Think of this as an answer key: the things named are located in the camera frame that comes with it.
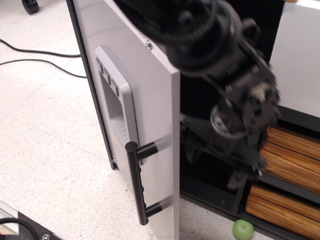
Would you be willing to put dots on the grey toy fridge door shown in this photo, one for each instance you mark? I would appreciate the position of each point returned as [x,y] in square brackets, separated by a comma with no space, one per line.
[155,86]

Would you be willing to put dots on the upper wooden striped bin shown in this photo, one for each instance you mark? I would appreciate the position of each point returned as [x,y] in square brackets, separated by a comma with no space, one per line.
[293,157]

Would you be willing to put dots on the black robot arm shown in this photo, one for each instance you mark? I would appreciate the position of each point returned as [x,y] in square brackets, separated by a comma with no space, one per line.
[206,40]

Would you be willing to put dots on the wooden striped bin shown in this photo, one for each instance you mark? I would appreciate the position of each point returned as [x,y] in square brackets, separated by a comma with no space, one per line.
[293,157]
[284,211]

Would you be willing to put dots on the grey water dispenser panel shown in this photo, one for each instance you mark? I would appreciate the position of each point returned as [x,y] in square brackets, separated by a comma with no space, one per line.
[120,106]

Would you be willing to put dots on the black caster wheel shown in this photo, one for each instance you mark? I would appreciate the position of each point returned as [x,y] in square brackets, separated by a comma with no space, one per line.
[30,6]

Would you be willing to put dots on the black bar door handle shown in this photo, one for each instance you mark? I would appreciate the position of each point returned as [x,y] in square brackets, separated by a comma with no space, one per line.
[135,155]

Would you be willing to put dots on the lower wooden striped bin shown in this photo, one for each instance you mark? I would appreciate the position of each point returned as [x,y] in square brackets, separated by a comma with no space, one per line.
[284,211]

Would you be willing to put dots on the aluminium rail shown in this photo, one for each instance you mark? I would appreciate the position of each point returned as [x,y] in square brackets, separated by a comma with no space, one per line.
[7,212]

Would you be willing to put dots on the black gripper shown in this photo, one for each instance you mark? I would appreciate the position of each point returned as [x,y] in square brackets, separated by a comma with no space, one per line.
[212,136]

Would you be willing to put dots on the green toy apple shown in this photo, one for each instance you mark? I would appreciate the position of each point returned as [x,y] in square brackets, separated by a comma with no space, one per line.
[242,230]

